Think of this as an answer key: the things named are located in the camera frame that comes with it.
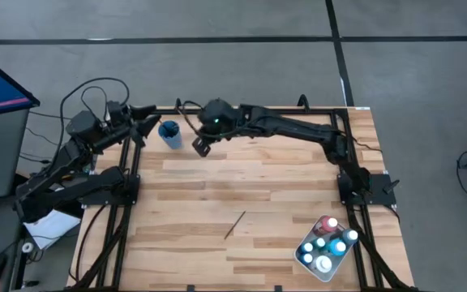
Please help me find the white plastic tray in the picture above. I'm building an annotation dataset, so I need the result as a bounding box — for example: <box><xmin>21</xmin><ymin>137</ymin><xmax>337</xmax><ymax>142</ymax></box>
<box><xmin>293</xmin><ymin>213</ymin><xmax>359</xmax><ymax>284</ymax></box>

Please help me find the black metal table frame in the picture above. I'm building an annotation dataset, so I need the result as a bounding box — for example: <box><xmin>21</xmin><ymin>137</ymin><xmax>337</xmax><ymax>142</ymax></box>
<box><xmin>67</xmin><ymin>93</ymin><xmax>417</xmax><ymax>292</ymax></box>

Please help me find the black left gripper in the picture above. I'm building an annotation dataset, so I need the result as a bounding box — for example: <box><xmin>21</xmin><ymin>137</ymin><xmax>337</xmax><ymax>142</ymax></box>
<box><xmin>107</xmin><ymin>104</ymin><xmax>162</xmax><ymax>148</ymax></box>

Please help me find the white paper sheet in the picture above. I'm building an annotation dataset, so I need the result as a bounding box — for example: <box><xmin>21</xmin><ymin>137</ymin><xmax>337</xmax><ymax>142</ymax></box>
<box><xmin>22</xmin><ymin>208</ymin><xmax>82</xmax><ymax>251</ymax></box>

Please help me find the red paint bottle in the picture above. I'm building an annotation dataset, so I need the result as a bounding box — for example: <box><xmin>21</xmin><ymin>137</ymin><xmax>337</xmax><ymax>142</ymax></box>
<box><xmin>313</xmin><ymin>216</ymin><xmax>339</xmax><ymax>238</ymax></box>

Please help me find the large light-blue paint bottle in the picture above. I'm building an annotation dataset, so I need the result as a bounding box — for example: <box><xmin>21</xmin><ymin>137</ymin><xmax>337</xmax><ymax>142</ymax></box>
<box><xmin>325</xmin><ymin>238</ymin><xmax>347</xmax><ymax>257</ymax></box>

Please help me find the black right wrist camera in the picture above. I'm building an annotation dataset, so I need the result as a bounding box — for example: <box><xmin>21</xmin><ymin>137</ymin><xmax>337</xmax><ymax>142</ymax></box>
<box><xmin>191</xmin><ymin>136</ymin><xmax>212</xmax><ymax>158</ymax></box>

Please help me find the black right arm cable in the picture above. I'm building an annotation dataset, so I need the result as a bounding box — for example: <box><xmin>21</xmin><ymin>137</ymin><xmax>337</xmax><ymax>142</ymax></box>
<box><xmin>175</xmin><ymin>98</ymin><xmax>204</xmax><ymax>141</ymax></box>

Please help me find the blue plastic cup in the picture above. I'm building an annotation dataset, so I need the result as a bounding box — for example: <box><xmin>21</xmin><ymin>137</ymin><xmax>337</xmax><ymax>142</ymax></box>
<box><xmin>158</xmin><ymin>120</ymin><xmax>183</xmax><ymax>150</ymax></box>

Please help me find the white paint bottle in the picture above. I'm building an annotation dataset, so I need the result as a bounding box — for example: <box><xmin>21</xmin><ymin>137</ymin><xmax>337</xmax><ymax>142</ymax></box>
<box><xmin>312</xmin><ymin>254</ymin><xmax>334</xmax><ymax>274</ymax></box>

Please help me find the black paint bottle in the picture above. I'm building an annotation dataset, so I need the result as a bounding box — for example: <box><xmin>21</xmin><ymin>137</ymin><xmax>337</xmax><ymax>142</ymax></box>
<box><xmin>338</xmin><ymin>229</ymin><xmax>359</xmax><ymax>247</ymax></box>

